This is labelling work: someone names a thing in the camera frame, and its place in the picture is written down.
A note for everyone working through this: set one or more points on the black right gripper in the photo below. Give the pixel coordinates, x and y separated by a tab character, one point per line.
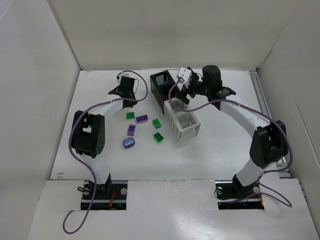
186	91

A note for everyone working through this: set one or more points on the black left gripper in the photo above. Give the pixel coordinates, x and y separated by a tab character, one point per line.
116	91

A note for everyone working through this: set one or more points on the purple 2x4 lego brick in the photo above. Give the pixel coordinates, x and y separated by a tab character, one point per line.
142	118

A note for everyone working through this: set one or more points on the purple curved lego brick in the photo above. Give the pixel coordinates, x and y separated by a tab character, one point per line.
131	130

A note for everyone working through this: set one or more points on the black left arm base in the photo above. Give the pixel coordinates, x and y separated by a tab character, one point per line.
109	196

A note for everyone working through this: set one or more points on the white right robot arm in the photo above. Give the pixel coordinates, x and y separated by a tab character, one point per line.
268	137

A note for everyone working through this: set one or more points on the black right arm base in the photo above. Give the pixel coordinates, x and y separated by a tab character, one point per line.
230	197

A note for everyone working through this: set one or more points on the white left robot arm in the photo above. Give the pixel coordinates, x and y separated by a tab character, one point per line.
88	132

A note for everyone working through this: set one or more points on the black slotted container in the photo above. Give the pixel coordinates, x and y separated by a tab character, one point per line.
160	84

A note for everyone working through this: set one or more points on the green sloped lego brick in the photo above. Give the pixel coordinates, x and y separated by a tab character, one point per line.
130	115

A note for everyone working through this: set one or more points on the white slotted container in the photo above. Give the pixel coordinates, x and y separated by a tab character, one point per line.
184	125

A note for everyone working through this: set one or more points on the green 2x2 lego brick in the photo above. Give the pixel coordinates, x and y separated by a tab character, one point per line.
156	123

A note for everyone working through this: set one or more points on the purple flower lego brick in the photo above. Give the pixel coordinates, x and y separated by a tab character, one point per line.
128	142

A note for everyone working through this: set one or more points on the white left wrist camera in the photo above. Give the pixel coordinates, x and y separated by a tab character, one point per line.
122	74

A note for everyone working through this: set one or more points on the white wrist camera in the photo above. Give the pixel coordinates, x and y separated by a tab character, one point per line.
184	74
122	74

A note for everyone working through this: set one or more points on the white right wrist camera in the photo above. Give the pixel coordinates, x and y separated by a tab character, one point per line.
184	74

